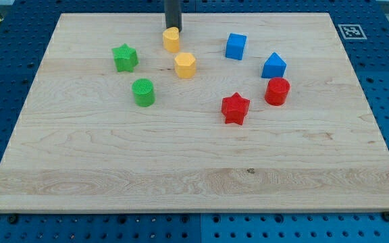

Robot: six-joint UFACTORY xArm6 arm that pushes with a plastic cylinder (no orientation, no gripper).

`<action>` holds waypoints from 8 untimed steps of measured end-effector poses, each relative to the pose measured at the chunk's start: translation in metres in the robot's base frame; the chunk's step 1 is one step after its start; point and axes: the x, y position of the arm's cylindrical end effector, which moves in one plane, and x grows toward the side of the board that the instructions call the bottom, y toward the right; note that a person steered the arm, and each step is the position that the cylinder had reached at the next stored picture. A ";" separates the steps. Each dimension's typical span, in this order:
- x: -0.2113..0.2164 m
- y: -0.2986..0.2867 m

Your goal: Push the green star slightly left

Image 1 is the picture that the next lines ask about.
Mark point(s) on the green cylinder block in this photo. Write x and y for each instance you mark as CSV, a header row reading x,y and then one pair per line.
x,y
143,91

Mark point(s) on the red star block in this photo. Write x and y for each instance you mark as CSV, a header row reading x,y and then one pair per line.
x,y
235,108

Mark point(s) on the yellow hexagon block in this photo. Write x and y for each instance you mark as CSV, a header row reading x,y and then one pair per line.
x,y
185,65

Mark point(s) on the wooden board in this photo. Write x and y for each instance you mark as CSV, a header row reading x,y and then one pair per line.
x,y
82,145

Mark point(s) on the blue cube block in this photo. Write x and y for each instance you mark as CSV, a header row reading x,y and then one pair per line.
x,y
235,46

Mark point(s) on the blue triangle block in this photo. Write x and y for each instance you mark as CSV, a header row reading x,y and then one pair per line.
x,y
274,66

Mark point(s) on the yellow heart block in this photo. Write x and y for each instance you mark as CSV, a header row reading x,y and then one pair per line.
x,y
171,39

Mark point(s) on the white fiducial marker tag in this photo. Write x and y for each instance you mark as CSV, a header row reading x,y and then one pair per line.
x,y
352,32

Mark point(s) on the green star block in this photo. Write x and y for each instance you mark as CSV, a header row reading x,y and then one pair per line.
x,y
125,58

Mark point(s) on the red cylinder block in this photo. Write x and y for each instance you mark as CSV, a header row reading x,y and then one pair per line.
x,y
277,91

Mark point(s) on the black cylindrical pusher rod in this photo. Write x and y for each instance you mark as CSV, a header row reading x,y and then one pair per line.
x,y
173,14

